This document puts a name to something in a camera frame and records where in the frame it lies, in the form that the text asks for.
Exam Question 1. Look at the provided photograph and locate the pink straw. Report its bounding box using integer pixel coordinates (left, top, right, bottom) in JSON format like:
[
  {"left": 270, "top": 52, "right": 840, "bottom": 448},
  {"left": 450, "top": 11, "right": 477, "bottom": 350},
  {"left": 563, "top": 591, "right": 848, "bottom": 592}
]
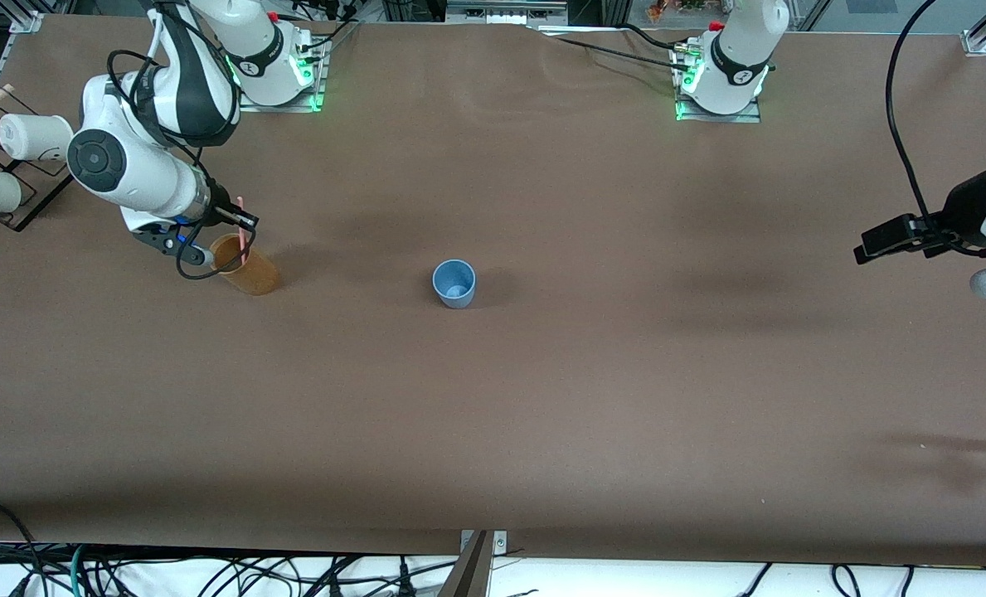
[{"left": 235, "top": 196, "right": 252, "bottom": 267}]

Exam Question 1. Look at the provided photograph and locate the blue plastic cup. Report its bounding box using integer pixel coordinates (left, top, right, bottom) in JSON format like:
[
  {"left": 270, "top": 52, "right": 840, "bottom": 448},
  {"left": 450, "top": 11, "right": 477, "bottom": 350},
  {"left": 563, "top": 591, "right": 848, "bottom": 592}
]
[{"left": 432, "top": 260, "right": 477, "bottom": 310}]

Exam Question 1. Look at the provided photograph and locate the brown paper cup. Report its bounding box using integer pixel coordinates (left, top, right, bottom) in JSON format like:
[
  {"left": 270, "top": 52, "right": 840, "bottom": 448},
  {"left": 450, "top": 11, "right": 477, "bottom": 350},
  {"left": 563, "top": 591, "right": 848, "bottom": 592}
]
[{"left": 209, "top": 233, "right": 281, "bottom": 297}]

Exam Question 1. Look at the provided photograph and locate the white cup with print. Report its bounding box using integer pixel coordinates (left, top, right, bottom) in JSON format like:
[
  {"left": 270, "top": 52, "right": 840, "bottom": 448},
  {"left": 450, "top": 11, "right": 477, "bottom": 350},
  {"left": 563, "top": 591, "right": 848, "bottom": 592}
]
[{"left": 0, "top": 113, "right": 75, "bottom": 163}]

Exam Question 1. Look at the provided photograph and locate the grey metal box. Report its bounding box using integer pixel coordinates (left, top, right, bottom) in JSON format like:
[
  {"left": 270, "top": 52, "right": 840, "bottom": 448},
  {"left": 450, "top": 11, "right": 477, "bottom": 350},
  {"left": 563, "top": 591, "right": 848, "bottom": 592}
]
[{"left": 445, "top": 0, "right": 570, "bottom": 27}]

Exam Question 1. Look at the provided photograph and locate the dark angled bar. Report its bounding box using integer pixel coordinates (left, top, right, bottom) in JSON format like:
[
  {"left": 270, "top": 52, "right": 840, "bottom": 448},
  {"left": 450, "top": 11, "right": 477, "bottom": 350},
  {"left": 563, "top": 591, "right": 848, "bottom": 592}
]
[{"left": 436, "top": 531, "right": 495, "bottom": 597}]

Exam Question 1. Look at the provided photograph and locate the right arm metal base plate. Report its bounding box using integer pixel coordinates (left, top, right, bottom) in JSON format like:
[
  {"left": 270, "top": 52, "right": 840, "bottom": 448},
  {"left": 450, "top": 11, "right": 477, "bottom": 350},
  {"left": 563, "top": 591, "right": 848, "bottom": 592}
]
[{"left": 237, "top": 33, "right": 328, "bottom": 114}]

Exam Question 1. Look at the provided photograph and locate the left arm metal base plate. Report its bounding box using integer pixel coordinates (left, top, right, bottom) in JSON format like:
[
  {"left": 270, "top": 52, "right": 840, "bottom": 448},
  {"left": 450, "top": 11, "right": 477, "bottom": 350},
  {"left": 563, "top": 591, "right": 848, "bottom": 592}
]
[{"left": 673, "top": 41, "right": 764, "bottom": 124}]

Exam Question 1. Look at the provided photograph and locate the black wire rack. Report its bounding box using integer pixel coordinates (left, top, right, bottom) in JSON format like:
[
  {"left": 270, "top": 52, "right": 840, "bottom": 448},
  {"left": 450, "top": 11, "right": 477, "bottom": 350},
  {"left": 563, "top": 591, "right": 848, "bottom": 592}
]
[{"left": 0, "top": 86, "right": 75, "bottom": 234}]

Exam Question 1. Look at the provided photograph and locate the black right base cable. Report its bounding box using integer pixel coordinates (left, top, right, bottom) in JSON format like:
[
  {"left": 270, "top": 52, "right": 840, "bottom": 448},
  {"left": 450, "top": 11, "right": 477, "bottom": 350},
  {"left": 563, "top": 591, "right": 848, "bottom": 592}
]
[{"left": 281, "top": 0, "right": 360, "bottom": 52}]

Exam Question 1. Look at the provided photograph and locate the short black base cable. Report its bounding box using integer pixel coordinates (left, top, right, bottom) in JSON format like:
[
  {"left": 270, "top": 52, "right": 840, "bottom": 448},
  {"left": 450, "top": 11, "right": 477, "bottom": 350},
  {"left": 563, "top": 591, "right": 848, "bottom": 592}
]
[{"left": 621, "top": 22, "right": 678, "bottom": 49}]

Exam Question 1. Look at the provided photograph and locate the long black base cable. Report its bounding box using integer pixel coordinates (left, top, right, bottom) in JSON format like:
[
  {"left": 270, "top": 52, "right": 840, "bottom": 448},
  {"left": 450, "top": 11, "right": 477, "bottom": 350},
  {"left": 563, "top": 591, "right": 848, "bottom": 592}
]
[{"left": 538, "top": 32, "right": 682, "bottom": 67}]

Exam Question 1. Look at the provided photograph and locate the black curved floor cable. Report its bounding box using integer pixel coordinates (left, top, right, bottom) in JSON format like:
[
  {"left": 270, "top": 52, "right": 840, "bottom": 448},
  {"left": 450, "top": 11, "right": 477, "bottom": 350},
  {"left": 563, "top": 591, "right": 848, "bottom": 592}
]
[{"left": 0, "top": 500, "right": 42, "bottom": 597}]

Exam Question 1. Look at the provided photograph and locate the grey metal table bracket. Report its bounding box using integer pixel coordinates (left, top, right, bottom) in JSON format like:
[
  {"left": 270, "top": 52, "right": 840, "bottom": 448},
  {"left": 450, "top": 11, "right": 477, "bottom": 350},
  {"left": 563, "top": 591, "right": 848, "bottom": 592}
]
[{"left": 459, "top": 530, "right": 508, "bottom": 556}]

